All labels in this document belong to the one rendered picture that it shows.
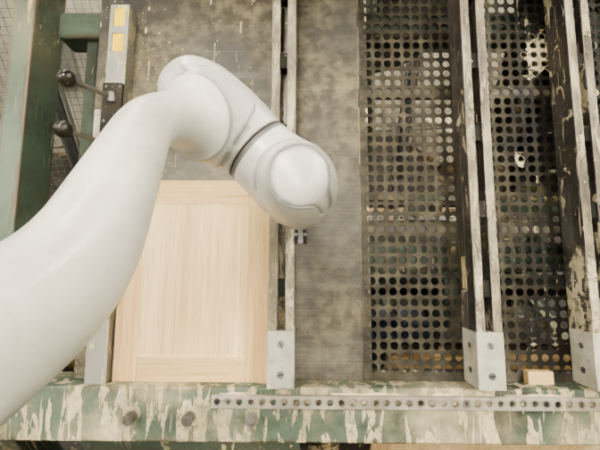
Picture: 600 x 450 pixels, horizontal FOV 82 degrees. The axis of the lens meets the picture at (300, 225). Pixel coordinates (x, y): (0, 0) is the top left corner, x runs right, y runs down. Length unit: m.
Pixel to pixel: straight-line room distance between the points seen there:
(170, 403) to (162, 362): 0.09
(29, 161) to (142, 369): 0.60
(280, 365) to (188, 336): 0.24
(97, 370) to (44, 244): 0.80
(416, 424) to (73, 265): 0.83
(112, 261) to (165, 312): 0.72
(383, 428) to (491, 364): 0.28
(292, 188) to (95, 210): 0.22
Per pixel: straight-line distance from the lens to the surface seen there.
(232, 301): 0.88
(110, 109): 1.03
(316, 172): 0.39
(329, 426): 0.90
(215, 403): 0.90
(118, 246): 0.21
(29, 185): 1.12
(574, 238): 1.06
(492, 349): 0.92
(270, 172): 0.39
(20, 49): 1.22
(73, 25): 1.30
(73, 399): 1.02
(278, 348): 0.82
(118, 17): 1.15
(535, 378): 1.05
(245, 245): 0.87
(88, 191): 0.24
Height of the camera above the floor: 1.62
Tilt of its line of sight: 29 degrees down
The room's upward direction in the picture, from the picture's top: straight up
